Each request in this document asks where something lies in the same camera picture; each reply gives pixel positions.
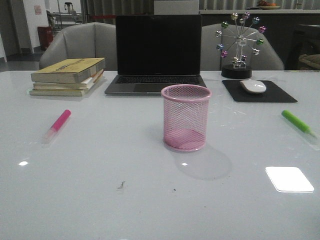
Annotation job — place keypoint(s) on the pink marker pen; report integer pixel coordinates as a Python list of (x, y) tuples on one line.
[(53, 132)]

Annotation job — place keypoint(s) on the green marker pen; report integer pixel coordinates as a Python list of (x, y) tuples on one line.
[(298, 123)]

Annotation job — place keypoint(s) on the pink mesh pen holder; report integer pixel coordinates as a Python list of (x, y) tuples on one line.
[(185, 116)]

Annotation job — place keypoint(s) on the grey laptop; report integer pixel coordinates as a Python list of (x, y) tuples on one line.
[(156, 51)]

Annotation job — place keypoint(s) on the ferris wheel desk toy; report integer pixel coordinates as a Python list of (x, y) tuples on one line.
[(237, 68)]

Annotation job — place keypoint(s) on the right grey armchair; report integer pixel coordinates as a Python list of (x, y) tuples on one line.
[(210, 59)]

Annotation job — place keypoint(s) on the grey armchair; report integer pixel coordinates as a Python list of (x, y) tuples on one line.
[(210, 59), (88, 40)]

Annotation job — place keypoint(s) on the white computer mouse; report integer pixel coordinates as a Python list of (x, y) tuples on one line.
[(253, 86)]

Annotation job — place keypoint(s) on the left grey armchair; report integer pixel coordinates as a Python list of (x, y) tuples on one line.
[(88, 40)]

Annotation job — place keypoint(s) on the top yellow book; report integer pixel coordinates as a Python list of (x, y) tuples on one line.
[(71, 71)]

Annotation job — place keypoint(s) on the black mouse pad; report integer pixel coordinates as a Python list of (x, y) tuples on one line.
[(273, 93)]

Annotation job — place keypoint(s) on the bottom book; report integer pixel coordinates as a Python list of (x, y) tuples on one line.
[(60, 93)]

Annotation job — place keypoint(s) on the red trash bin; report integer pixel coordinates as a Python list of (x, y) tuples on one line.
[(45, 35)]

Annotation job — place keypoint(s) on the fruit bowl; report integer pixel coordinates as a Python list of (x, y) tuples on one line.
[(266, 5)]

